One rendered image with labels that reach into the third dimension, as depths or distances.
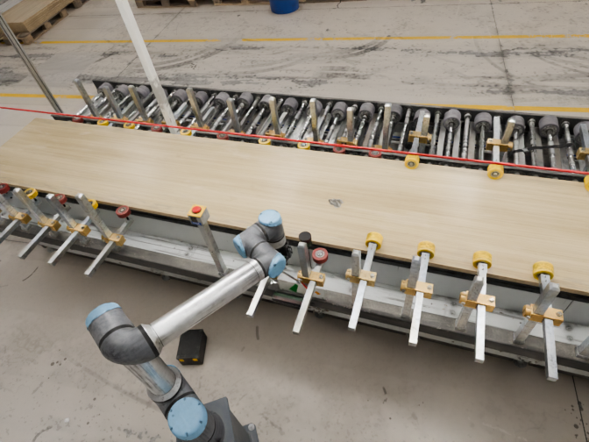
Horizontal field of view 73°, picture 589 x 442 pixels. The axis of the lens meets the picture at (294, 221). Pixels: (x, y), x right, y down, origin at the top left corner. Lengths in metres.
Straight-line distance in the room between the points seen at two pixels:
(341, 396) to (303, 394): 0.23
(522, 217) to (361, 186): 0.84
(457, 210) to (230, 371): 1.71
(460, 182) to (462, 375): 1.17
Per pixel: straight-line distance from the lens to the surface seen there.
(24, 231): 3.22
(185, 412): 1.84
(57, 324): 3.55
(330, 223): 2.15
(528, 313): 1.92
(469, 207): 2.30
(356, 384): 2.67
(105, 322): 1.42
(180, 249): 2.62
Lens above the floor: 2.53
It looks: 48 degrees down
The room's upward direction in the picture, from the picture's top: 10 degrees counter-clockwise
